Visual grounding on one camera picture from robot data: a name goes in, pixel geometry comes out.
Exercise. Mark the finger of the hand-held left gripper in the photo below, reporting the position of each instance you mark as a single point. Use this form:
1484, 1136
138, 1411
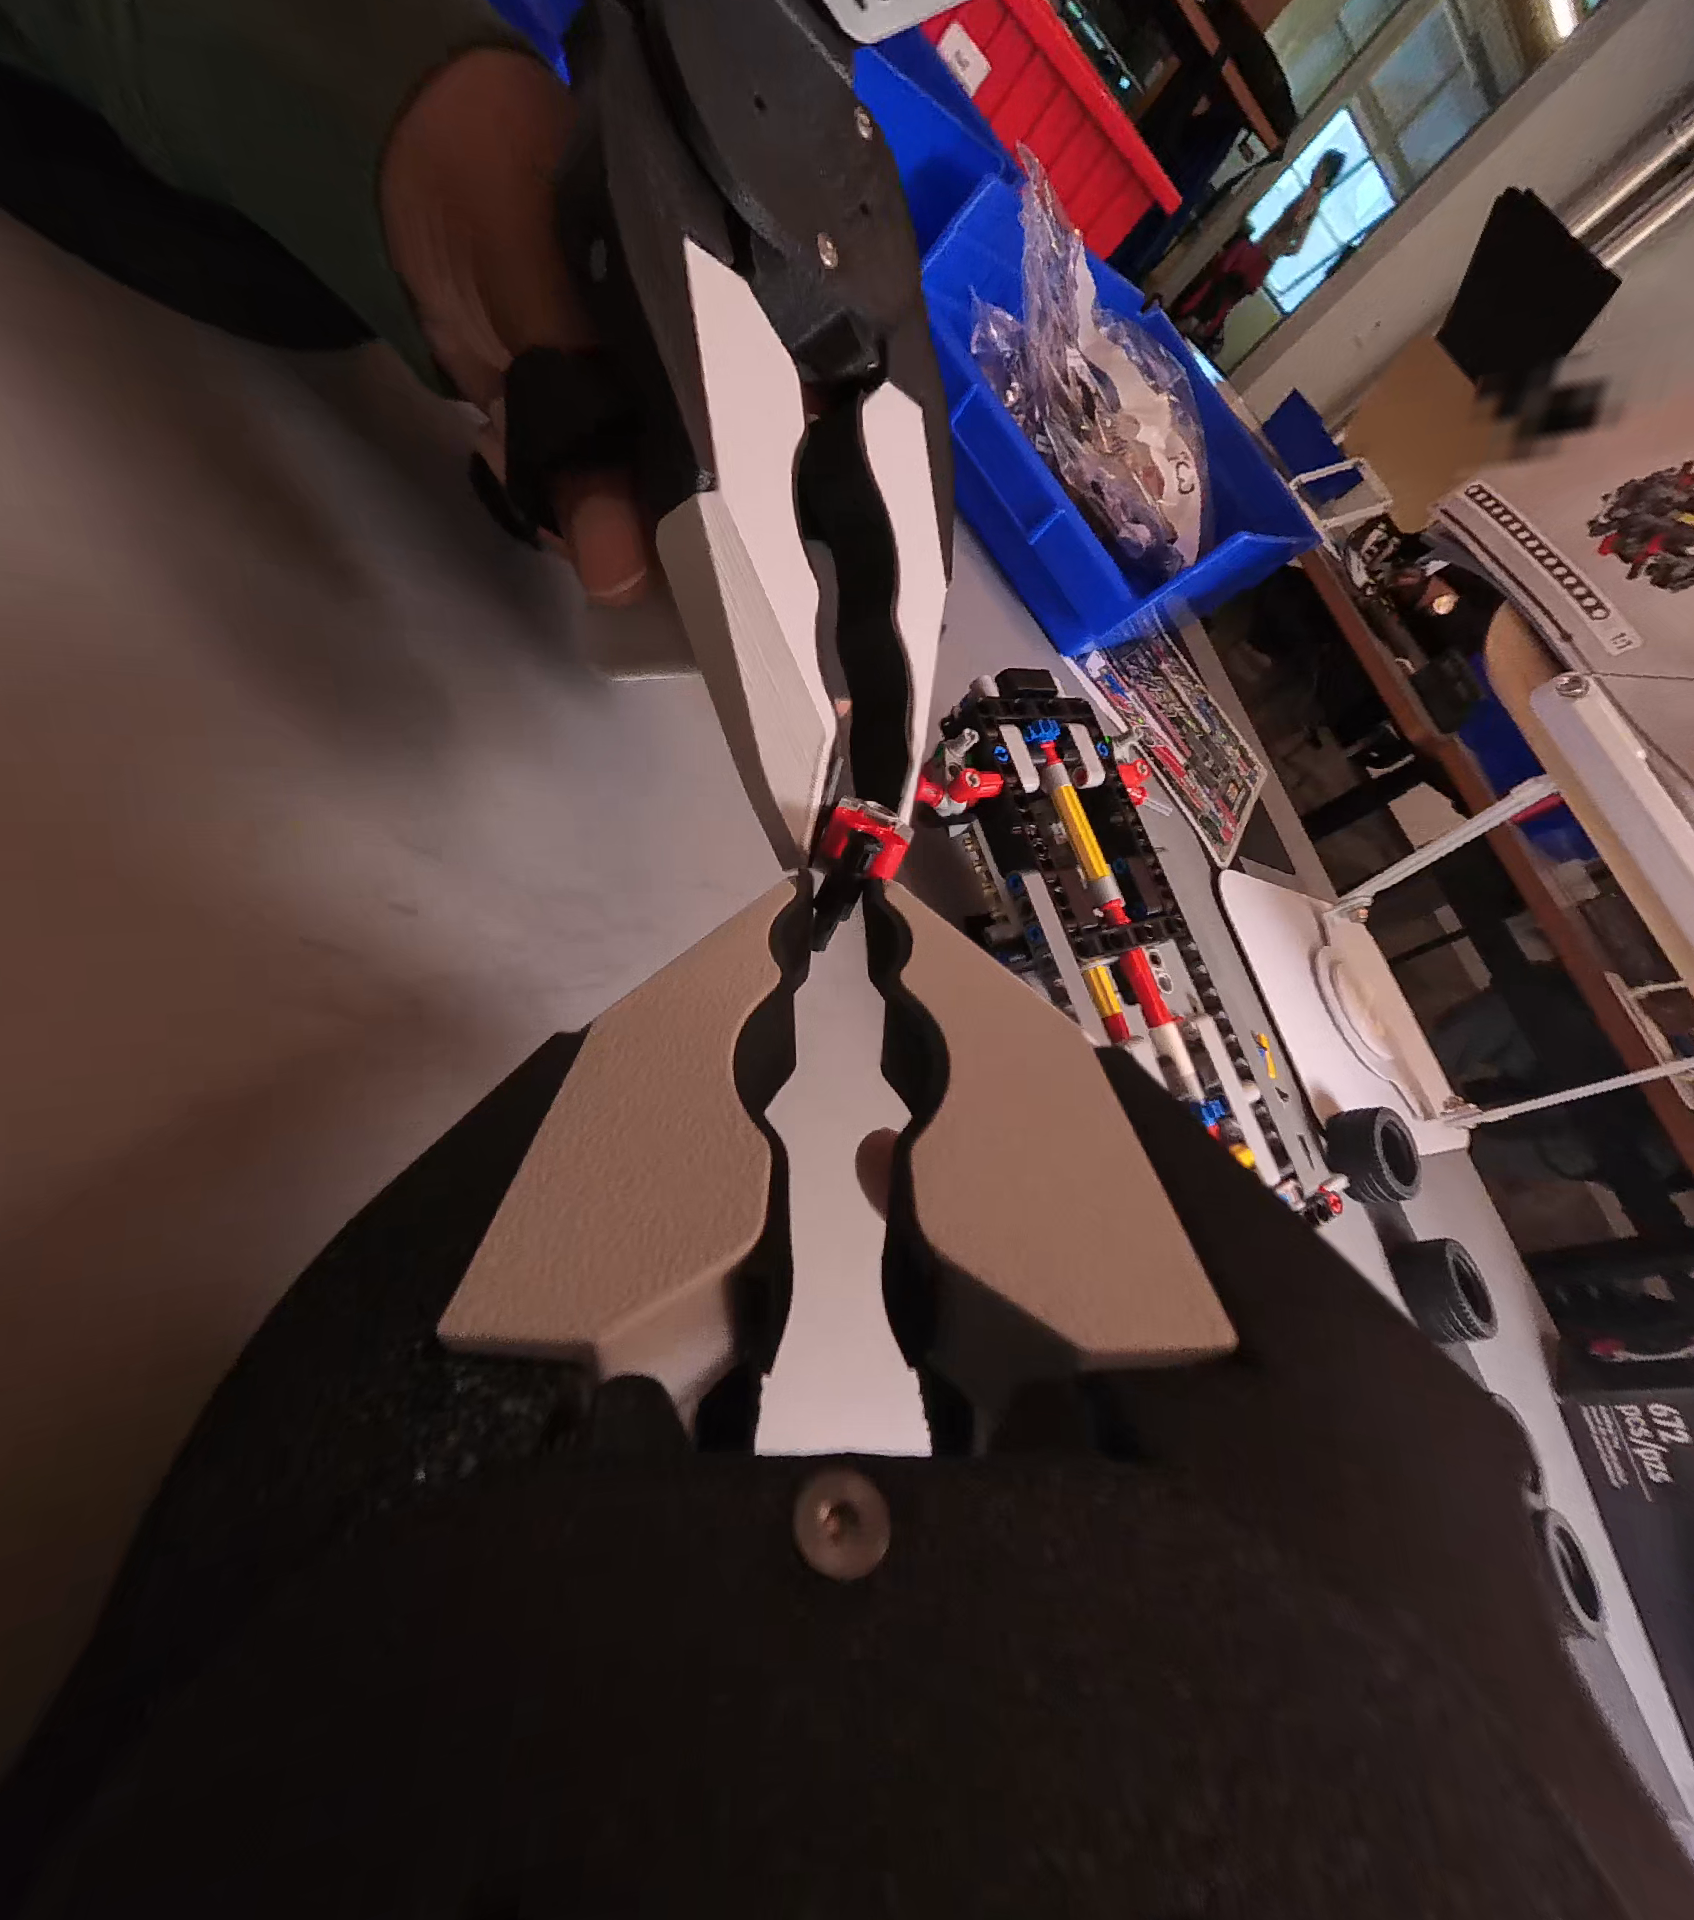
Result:
751, 524
923, 510

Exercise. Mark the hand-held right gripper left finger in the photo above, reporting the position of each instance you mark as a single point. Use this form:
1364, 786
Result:
607, 1200

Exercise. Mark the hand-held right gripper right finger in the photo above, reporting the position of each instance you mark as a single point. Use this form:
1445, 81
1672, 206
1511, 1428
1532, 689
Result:
1073, 1200

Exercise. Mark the small red grey lego subassembly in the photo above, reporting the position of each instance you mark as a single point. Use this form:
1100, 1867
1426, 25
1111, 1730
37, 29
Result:
863, 840

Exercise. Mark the lego car chassis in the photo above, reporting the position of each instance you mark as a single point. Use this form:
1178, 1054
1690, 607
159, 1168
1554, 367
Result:
1073, 840

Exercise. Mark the person's left forearm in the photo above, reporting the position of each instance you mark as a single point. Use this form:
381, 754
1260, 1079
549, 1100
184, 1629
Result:
262, 91

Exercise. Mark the clear bag of lego parts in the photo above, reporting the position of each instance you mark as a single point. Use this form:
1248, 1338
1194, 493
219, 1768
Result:
1103, 404

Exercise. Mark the lego set box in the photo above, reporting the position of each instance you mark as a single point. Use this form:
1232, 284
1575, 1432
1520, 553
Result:
1687, 1575

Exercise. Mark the lego instruction booklet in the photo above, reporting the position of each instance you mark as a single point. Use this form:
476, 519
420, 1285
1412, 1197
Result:
1687, 675

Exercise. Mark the person's right hand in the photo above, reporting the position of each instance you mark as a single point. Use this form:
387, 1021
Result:
883, 1170

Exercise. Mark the person's left hand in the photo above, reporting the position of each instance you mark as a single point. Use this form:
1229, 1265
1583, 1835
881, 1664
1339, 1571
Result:
487, 225

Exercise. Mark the blue plastic bin square tag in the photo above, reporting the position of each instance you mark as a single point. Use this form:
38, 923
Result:
923, 135

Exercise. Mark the red plastic bin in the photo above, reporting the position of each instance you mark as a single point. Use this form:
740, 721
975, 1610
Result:
1073, 105

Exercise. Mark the white book stand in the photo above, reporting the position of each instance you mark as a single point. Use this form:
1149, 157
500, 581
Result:
1283, 960

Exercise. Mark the colourful sticker sheet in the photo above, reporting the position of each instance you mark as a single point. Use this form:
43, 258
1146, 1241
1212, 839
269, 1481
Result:
1193, 751

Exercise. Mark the small blue bin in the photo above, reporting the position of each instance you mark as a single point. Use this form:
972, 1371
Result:
1305, 434

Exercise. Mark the long wooden table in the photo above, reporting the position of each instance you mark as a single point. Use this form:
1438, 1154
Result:
1501, 849

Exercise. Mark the grey wall pipes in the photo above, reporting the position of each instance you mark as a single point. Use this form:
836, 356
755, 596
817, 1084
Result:
1687, 151

